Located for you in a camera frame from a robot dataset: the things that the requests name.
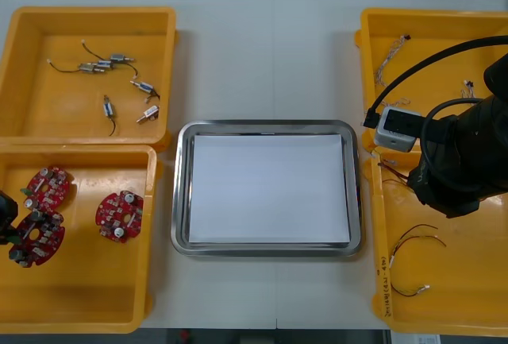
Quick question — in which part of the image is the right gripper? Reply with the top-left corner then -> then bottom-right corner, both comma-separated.
408,118 -> 502,220

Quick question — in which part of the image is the round red circuit board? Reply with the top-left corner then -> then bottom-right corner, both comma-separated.
7,209 -> 67,269
19,164 -> 75,215
94,189 -> 144,245

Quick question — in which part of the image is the white paper sheet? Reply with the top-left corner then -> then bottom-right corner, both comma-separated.
188,133 -> 351,246

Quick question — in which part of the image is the steel tray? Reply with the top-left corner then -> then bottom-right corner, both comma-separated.
170,119 -> 364,258

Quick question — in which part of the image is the yellow-orange plastic bin with handwriting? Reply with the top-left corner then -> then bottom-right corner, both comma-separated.
368,148 -> 508,338

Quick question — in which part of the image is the red black wire harness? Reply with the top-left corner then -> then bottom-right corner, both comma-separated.
387,222 -> 448,296

